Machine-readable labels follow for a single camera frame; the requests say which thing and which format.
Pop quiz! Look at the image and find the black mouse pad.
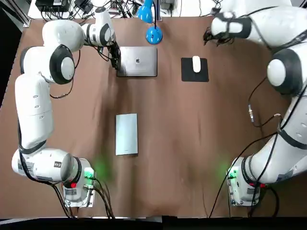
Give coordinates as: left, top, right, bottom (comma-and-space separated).
181, 57, 209, 82

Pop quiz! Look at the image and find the grey power supply box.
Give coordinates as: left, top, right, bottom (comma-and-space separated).
160, 0, 176, 12

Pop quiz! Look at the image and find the black power adapter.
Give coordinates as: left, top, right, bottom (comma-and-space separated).
74, 0, 93, 14

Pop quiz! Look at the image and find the black dock box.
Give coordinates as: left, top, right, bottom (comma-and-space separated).
35, 0, 70, 12

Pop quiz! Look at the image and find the silver laptop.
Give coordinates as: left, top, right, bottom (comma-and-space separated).
117, 46, 158, 78

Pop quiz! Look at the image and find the blue desk lamp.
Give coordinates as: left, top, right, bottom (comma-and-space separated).
136, 0, 163, 46

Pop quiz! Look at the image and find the aluminium table frame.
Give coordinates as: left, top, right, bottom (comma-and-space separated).
23, 0, 32, 27

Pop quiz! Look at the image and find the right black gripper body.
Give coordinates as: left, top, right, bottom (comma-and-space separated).
203, 27, 237, 46

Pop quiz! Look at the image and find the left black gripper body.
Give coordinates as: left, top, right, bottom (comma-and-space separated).
107, 42, 121, 58

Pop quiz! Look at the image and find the white flat book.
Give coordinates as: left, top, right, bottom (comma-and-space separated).
115, 114, 139, 157

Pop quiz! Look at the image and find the white computer mouse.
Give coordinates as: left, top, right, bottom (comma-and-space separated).
192, 56, 201, 73

